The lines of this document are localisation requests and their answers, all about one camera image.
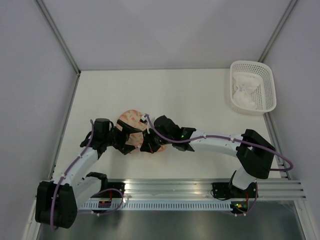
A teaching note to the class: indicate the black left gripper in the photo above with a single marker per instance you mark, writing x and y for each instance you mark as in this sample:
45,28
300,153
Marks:
123,148

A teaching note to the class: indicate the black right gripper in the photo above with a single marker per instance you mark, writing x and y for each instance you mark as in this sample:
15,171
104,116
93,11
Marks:
148,146

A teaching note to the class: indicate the floral mesh laundry bag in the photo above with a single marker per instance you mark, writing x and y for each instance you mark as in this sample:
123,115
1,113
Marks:
132,118

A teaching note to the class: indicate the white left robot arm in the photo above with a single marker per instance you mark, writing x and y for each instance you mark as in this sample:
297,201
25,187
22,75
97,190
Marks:
58,200

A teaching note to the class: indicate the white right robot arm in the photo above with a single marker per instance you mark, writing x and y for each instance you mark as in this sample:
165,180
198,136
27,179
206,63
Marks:
254,153

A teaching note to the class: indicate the white bra in basket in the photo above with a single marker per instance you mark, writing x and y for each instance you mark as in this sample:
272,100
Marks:
244,86

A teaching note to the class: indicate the white perforated plastic basket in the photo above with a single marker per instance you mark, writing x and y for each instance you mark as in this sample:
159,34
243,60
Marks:
264,96

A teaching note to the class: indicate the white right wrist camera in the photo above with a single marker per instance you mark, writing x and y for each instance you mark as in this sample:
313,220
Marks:
144,120

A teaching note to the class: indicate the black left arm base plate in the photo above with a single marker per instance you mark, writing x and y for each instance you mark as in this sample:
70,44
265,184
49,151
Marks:
113,190

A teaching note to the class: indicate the white slotted cable duct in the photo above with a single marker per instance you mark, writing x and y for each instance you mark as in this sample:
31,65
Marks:
158,205

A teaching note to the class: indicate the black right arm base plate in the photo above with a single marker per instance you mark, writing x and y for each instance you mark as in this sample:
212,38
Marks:
225,191

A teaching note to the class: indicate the left aluminium frame post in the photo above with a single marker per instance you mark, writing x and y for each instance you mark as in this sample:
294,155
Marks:
57,35

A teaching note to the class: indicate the aluminium frame post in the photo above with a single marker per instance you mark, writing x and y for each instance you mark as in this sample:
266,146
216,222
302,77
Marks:
278,29
57,35

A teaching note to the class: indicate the aluminium mounting rail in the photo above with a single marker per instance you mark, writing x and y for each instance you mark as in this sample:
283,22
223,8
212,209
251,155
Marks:
276,189

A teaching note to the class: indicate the right aluminium frame post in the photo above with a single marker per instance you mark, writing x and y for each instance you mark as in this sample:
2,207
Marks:
278,29

